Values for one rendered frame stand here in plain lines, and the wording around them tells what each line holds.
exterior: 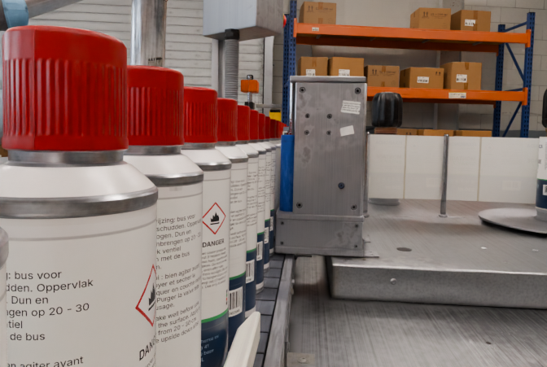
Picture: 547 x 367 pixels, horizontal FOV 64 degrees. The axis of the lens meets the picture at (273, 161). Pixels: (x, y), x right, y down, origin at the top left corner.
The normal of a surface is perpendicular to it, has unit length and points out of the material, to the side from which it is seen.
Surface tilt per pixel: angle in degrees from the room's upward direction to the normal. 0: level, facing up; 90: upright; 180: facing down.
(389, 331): 0
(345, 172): 90
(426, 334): 0
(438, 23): 92
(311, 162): 90
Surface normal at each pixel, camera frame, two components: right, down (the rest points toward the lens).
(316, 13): 0.11, 0.07
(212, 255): 0.71, 0.06
